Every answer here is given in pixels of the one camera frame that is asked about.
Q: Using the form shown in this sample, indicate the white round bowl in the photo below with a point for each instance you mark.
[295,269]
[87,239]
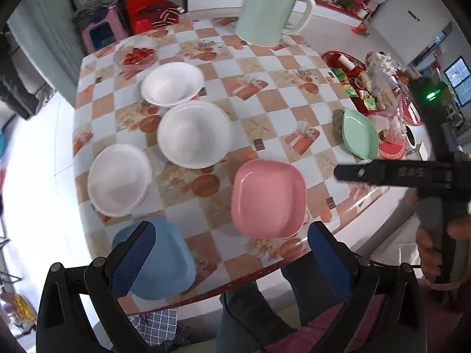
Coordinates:
[193,134]

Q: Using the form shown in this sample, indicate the pile of snack packets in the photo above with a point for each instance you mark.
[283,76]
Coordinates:
[371,84]

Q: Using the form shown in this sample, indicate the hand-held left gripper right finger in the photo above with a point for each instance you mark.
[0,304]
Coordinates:
[329,261]

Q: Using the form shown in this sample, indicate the person's right hand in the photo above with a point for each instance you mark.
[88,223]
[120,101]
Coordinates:
[427,253]

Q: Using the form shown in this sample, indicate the green plate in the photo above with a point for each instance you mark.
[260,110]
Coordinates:
[358,132]

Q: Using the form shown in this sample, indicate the white wide-rim plate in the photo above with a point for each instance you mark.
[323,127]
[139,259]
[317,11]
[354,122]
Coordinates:
[117,180]

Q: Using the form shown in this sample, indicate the maroon striped cloth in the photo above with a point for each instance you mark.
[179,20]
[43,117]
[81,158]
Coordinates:
[163,14]

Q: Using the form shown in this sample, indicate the pink square plate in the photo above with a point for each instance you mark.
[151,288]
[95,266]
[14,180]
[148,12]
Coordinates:
[268,198]

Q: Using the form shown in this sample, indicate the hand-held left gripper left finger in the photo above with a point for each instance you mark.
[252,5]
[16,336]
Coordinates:
[134,257]

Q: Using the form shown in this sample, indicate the person's left leg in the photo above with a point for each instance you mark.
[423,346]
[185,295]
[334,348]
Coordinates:
[250,316]

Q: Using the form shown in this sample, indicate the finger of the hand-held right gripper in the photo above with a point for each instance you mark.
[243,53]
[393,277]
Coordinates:
[386,172]

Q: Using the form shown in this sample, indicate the white deep bowl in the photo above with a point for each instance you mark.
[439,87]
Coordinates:
[171,84]

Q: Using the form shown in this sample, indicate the red tray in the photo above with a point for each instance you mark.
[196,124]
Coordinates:
[392,150]

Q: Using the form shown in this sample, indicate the grey cloth pile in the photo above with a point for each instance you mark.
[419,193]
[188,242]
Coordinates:
[94,5]

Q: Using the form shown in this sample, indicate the blue plaid cloth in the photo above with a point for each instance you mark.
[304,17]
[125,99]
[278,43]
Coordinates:
[162,327]

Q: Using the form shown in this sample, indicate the checkered printed tablecloth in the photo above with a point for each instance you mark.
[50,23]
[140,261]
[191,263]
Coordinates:
[257,110]

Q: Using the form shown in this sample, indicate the pink plastic stool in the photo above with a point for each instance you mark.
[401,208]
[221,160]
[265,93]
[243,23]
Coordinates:
[101,31]

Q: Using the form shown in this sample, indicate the blue bowl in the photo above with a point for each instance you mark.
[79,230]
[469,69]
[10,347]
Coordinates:
[173,261]

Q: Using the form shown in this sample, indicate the maroon clothing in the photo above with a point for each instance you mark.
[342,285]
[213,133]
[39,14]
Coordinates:
[331,323]

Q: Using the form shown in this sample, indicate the glass bowl of cherry tomatoes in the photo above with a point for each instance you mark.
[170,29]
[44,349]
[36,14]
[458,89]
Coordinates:
[138,55]

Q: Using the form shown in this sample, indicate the mint green electric kettle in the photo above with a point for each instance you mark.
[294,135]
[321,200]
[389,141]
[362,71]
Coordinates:
[265,7]

